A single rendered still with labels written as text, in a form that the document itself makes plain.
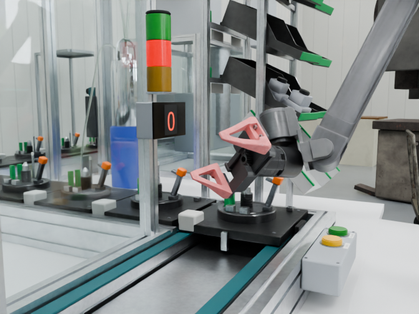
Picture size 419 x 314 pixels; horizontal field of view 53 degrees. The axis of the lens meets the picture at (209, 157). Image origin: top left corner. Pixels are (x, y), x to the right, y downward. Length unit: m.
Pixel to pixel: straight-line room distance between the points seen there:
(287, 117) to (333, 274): 0.29
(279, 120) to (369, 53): 0.20
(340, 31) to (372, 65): 11.25
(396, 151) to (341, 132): 4.82
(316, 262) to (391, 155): 4.85
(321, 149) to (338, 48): 11.30
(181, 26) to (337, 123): 1.63
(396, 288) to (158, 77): 0.65
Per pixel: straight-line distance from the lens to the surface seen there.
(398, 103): 11.58
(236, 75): 1.25
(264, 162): 0.70
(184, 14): 2.30
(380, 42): 0.84
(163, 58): 0.85
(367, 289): 0.96
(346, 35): 12.00
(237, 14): 1.27
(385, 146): 5.62
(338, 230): 0.94
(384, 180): 5.68
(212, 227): 0.93
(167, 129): 0.84
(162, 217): 1.01
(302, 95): 1.18
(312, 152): 0.74
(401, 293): 0.97
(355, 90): 0.80
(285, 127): 0.79
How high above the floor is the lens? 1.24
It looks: 8 degrees down
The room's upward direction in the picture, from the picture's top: straight up
